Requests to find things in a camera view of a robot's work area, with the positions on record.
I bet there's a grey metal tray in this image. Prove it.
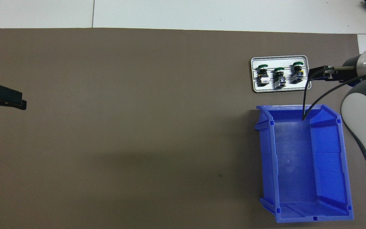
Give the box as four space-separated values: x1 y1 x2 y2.
251 55 312 93

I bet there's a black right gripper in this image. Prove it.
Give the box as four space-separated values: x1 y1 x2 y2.
308 55 363 86

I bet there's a brown table mat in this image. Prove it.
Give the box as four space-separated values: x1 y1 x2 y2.
0 28 366 229

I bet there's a green push button switch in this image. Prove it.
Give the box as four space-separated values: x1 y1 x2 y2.
290 62 305 84
273 67 286 89
257 64 270 87

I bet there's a blue plastic storage bin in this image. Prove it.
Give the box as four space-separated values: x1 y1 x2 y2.
254 104 354 223

